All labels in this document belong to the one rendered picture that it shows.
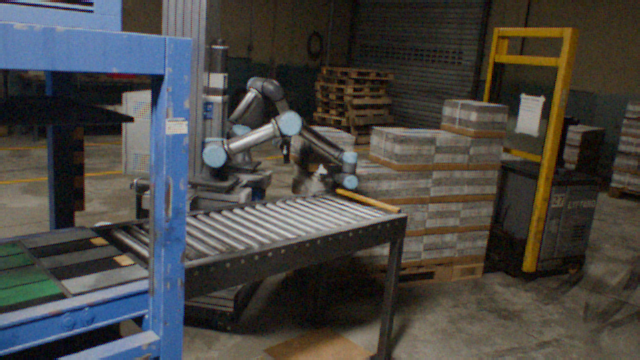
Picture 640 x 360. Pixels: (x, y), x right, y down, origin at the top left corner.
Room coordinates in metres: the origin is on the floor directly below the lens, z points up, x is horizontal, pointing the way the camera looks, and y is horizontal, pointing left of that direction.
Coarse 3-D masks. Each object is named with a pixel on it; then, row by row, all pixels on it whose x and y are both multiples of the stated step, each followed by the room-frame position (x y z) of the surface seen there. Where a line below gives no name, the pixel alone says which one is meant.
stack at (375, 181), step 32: (352, 192) 3.28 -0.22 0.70; (384, 192) 3.39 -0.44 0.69; (416, 192) 3.50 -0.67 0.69; (448, 192) 3.61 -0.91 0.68; (416, 224) 3.51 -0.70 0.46; (448, 224) 3.62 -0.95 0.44; (352, 256) 3.31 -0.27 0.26; (384, 256) 3.41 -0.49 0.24; (416, 256) 3.53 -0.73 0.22; (448, 256) 3.64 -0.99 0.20; (352, 288) 3.34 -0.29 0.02; (384, 288) 3.42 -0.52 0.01
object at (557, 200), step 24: (504, 168) 4.28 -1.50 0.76; (528, 168) 4.16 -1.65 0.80; (504, 192) 4.24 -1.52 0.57; (528, 192) 4.02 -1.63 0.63; (552, 192) 3.83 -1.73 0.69; (576, 192) 3.93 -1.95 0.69; (528, 216) 3.98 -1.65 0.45; (552, 216) 3.84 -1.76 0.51; (576, 216) 3.95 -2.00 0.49; (552, 240) 3.86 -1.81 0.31; (576, 240) 3.98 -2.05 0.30; (552, 264) 3.87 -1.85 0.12; (576, 264) 4.01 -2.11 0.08
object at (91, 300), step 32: (0, 256) 1.64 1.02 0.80; (32, 256) 1.67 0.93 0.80; (64, 256) 1.68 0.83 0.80; (96, 256) 1.71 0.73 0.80; (0, 288) 1.42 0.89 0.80; (32, 288) 1.43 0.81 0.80; (64, 288) 1.46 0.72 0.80; (96, 288) 1.48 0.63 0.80; (128, 288) 1.50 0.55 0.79; (0, 320) 1.26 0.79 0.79; (32, 320) 1.29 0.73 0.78; (64, 320) 1.35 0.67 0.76; (96, 320) 1.42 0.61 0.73; (0, 352) 1.24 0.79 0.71
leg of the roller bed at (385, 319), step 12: (396, 240) 2.51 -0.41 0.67; (396, 252) 2.50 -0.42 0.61; (396, 264) 2.51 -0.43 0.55; (396, 276) 2.52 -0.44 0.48; (396, 288) 2.53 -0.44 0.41; (384, 300) 2.53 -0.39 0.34; (396, 300) 2.53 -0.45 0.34; (384, 312) 2.52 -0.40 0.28; (384, 324) 2.52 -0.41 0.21; (384, 336) 2.51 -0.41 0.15; (384, 348) 2.50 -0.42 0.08
